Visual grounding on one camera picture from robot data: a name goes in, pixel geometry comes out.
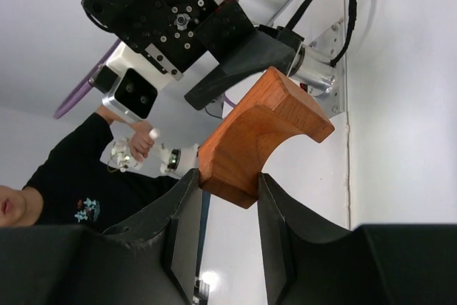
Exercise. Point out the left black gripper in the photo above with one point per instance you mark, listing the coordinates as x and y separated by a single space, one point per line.
173 34

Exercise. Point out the person in black shirt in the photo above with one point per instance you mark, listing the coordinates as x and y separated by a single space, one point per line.
73 186

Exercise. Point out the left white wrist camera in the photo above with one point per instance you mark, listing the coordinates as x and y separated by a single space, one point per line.
131 82

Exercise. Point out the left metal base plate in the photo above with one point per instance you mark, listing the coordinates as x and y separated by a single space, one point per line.
332 99

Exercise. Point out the person's hand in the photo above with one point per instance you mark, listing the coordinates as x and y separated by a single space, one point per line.
141 143

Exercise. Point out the red-brown arch block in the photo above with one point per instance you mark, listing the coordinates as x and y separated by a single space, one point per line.
272 111

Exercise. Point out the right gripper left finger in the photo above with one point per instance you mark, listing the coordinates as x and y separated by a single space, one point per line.
149 258

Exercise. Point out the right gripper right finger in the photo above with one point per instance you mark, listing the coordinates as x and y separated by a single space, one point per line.
308 259

